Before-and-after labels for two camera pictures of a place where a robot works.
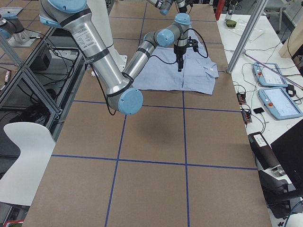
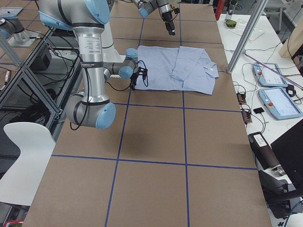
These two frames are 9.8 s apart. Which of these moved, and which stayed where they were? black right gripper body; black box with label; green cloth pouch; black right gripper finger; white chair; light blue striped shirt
Moved: black right gripper finger; black right gripper body
Stayed: black box with label; light blue striped shirt; green cloth pouch; white chair
